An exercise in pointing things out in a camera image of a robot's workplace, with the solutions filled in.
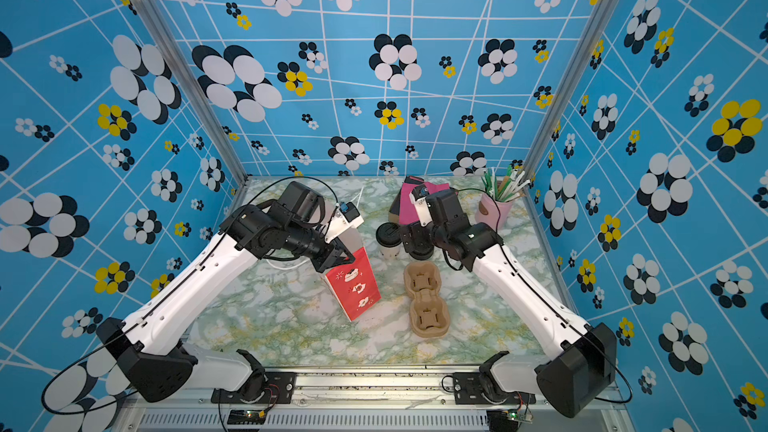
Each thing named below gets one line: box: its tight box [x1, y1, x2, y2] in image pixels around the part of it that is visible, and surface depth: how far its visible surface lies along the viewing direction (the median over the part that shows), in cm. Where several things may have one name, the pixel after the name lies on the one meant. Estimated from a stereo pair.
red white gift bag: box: [324, 227, 382, 322], surface depth 72 cm
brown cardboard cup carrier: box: [404, 261, 451, 339], surface depth 84 cm
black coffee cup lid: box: [375, 222, 402, 247], surface depth 92 cm
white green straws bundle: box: [481, 164, 531, 202], surface depth 95 cm
